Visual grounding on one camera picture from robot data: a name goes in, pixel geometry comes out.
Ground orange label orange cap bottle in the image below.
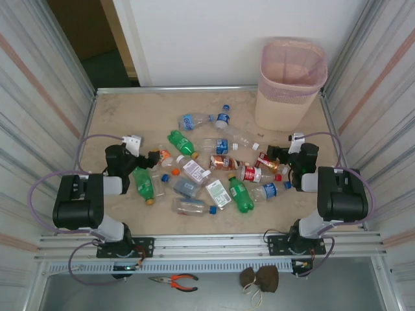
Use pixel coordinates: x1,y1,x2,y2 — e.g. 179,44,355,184
158,148,182,176

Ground red gold label bottle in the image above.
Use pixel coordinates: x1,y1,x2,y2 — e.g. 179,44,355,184
254,152,289,175

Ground green soda bottle yellow cap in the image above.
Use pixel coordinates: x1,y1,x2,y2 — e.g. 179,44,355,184
132,167,156,205
167,129,199,159
228,174,255,214

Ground red label red cap bottle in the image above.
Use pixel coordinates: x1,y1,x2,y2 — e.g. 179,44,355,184
236,165,283,184

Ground small clear plastic bottle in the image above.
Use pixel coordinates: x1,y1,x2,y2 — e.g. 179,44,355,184
149,167,168,198

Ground clear unlabelled white cap bottle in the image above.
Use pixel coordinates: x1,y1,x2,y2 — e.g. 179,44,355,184
223,124,261,152

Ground purple label white cap bottle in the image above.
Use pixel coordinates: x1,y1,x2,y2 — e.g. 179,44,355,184
176,155,206,183

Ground dark blue label bottle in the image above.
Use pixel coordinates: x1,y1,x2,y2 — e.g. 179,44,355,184
163,173,202,200

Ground brown coffee drink bottle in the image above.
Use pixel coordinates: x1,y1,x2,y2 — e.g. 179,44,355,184
208,154,249,172

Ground short blue label bottle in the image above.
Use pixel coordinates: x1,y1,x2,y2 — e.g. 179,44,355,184
215,104,232,130

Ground green white label bottle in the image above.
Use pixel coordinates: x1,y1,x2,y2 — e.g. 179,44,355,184
202,170,233,211

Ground beige plastic waste bin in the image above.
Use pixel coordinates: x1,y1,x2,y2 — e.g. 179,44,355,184
254,38,328,132

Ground brown cloth pouch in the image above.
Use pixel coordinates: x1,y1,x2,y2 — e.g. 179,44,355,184
239,267,280,307

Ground grey metal shelf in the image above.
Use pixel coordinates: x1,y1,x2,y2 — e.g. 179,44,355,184
27,257,401,311

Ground brown wooden door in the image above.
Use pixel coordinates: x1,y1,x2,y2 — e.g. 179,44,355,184
47,0,118,62

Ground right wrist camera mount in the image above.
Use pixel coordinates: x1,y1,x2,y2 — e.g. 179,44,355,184
288,132,306,154

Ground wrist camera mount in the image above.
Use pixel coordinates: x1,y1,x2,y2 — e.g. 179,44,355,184
121,134,145,153
288,132,306,154

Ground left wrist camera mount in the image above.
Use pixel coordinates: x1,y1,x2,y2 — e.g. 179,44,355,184
121,134,145,153

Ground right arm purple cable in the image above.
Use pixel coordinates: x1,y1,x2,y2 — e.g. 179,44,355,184
296,131,377,279

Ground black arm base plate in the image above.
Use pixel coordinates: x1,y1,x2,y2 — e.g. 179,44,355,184
96,237,155,259
267,235,327,257

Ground grooved aluminium mounting rail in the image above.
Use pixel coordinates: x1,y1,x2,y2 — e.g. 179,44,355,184
34,230,388,262

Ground white door frame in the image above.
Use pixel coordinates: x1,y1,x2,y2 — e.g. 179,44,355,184
110,0,153,88

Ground white slotted cable duct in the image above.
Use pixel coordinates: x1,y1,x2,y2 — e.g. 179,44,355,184
43,260,294,275

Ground orange handled pliers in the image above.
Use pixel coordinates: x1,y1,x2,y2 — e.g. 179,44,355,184
148,273,199,293

